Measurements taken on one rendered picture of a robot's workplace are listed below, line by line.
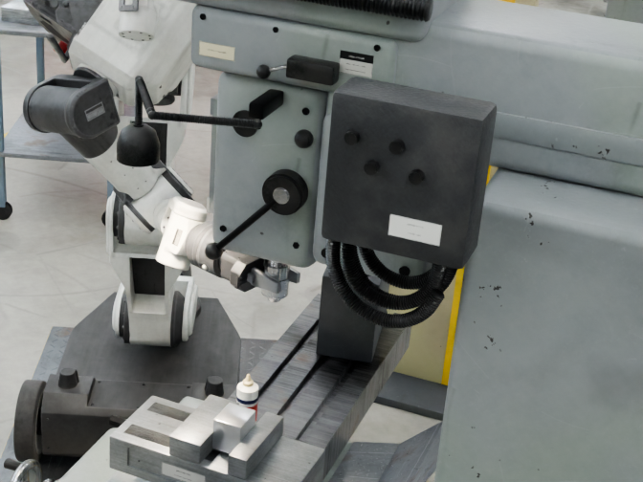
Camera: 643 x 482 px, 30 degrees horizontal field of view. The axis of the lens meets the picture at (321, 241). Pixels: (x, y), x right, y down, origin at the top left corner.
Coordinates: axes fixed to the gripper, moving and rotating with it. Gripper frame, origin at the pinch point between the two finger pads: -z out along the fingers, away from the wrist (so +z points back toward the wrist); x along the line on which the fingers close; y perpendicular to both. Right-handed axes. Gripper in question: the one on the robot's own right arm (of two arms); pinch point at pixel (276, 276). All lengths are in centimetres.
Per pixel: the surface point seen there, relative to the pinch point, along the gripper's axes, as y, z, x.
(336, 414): 33.3, -5.4, 14.9
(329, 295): 19.1, 10.1, 30.2
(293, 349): 33.7, 16.4, 27.7
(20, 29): 43, 259, 146
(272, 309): 125, 134, 164
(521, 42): -52, -39, 2
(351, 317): 23.4, 5.7, 32.6
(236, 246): -9.4, 0.3, -10.5
